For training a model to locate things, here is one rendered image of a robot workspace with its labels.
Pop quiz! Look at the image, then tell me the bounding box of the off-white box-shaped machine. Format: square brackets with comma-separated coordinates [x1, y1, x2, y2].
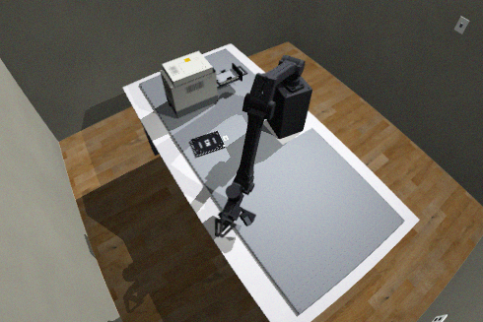
[160, 51, 247, 118]

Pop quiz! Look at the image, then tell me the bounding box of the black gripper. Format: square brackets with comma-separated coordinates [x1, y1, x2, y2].
[215, 201, 239, 237]

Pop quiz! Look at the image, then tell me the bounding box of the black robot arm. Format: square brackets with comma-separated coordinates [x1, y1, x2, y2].
[226, 55, 305, 226]

